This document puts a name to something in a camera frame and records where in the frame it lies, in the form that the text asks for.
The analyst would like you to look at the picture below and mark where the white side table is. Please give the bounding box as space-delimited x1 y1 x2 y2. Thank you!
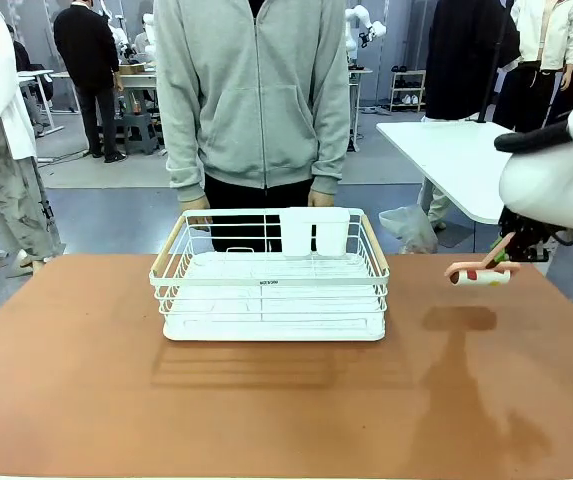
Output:
375 121 517 254

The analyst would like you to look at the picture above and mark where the white background desk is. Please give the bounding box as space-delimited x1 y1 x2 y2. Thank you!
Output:
15 68 81 137

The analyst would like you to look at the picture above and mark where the white utensil holder cup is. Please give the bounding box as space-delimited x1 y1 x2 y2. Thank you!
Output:
279 206 352 258

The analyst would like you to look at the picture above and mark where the pink lint roller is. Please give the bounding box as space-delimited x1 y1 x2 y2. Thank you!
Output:
444 238 522 289

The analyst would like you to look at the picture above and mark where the grey step stool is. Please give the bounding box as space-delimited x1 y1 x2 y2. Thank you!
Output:
120 112 160 155

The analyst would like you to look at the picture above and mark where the person's right hand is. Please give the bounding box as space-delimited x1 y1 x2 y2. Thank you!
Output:
179 196 212 213

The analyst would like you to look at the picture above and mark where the person's right forearm grey sleeve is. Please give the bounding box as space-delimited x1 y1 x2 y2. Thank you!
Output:
164 94 208 202

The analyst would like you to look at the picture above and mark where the person's left forearm grey sleeve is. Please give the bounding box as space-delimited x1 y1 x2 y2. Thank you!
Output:
310 94 351 196

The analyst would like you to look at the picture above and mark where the black cable hose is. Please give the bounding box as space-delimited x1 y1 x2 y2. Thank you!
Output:
494 117 573 154

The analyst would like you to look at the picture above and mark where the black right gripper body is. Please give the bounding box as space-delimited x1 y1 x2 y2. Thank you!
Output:
498 207 573 263

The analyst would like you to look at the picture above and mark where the person's left hand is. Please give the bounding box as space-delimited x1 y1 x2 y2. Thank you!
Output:
307 189 338 208

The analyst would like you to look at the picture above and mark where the bystander in black sweater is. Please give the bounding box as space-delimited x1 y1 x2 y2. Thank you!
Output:
53 0 128 164

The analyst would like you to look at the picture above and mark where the person in grey hoodie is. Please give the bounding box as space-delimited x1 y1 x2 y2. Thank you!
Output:
153 0 351 254

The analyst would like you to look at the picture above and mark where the bystander in black coat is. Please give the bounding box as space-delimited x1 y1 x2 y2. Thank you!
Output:
423 0 522 122

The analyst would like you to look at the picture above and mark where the bystander in white jacket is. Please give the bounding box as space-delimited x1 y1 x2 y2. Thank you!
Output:
492 0 573 134

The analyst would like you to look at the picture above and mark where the clear plastic bag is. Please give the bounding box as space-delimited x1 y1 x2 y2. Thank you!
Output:
378 203 439 255

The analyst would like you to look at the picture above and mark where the white wire dish rack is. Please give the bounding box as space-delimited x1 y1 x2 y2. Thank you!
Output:
148 207 391 343

